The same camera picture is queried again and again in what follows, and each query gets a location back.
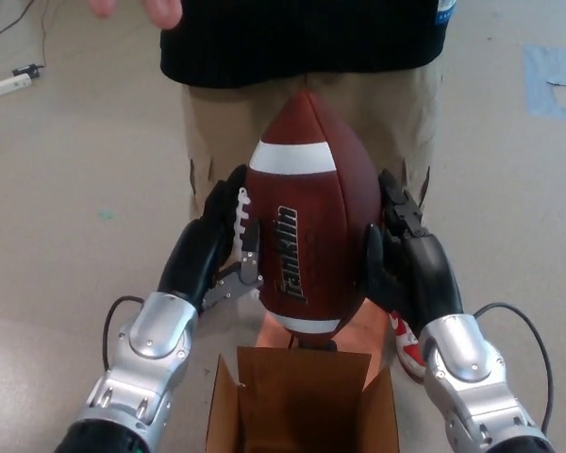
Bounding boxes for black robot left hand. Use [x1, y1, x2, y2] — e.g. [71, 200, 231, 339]
[157, 163, 266, 313]

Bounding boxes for open brown cardboard box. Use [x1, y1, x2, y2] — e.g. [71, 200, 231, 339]
[205, 345, 401, 453]

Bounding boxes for orange floor mat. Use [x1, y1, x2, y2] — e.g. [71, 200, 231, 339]
[256, 295, 391, 379]

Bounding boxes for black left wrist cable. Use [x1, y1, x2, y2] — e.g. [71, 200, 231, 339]
[101, 294, 146, 375]

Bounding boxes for black power adapter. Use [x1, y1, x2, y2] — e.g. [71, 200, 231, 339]
[11, 62, 44, 79]

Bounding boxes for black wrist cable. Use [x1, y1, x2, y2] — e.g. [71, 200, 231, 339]
[101, 294, 146, 375]
[471, 302, 556, 427]

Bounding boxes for brown Franklin football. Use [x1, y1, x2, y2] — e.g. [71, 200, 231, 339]
[241, 91, 384, 336]

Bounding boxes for person's bare hand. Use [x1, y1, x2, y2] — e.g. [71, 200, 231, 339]
[87, 0, 183, 31]

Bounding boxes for blue floor tape patch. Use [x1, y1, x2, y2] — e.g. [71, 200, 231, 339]
[522, 42, 566, 118]

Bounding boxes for black hand air pump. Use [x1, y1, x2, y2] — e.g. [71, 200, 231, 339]
[286, 331, 340, 353]

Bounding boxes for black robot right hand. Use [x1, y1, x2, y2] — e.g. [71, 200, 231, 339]
[360, 168, 465, 340]

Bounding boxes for white power strip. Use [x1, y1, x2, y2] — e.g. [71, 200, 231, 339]
[0, 73, 34, 102]

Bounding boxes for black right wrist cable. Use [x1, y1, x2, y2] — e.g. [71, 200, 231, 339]
[471, 302, 556, 427]

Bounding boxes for person's left red white sneaker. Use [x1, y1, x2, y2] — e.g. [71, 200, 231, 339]
[388, 309, 428, 384]

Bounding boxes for thin black floor cable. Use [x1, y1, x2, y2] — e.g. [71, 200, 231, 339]
[39, 0, 52, 68]
[0, 0, 29, 86]

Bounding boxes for person's khaki trousers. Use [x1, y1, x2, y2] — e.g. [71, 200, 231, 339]
[178, 63, 441, 223]

